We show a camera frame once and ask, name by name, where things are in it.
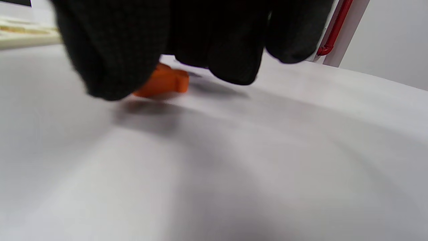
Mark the orange math block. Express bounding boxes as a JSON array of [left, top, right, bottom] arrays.
[[134, 64, 190, 98]]

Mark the person's right hand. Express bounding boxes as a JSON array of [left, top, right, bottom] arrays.
[[50, 0, 335, 100]]

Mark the glass door fire hose cabinet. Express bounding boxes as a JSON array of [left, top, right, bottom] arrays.
[[313, 0, 371, 67]]

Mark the wooden math block puzzle board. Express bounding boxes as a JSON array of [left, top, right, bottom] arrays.
[[0, 15, 62, 51]]

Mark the red pipe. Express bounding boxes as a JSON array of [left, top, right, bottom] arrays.
[[316, 0, 354, 57]]

